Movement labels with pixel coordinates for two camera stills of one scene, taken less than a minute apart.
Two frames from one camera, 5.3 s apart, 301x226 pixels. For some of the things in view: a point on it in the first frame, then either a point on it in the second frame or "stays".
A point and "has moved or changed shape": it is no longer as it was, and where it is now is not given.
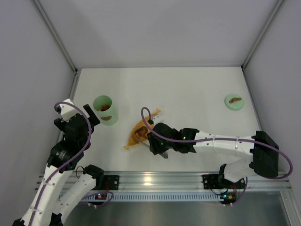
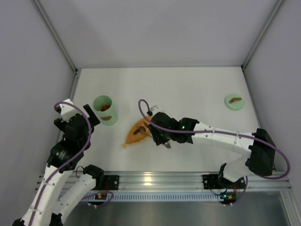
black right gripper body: (154, 144) → (155, 131)
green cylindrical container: (107, 113) stays
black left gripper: (90, 115) stays
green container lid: (234, 102) stays
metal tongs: (164, 154) has moved or changed shape
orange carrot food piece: (105, 108) stays
